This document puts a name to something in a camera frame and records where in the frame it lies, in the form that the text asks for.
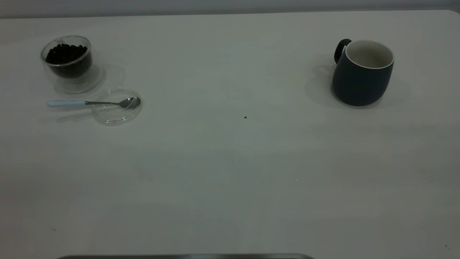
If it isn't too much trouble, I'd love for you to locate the dark coffee beans pile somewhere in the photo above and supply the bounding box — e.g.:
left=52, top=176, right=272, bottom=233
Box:
left=46, top=44, right=92, bottom=78

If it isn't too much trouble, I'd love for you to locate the clear double-wall glass cup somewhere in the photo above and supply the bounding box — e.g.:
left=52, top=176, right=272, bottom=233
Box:
left=40, top=35, right=103, bottom=95

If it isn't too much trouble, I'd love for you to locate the dark grey ceramic mug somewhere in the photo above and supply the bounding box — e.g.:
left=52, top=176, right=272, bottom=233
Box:
left=332, top=38, right=395, bottom=107

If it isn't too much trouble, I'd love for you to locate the clear round glass lid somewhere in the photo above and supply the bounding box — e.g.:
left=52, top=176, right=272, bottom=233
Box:
left=92, top=88, right=143, bottom=126

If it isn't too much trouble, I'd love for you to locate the metal spoon with pale handle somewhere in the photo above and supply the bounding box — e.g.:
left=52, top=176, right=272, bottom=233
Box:
left=46, top=97, right=141, bottom=109

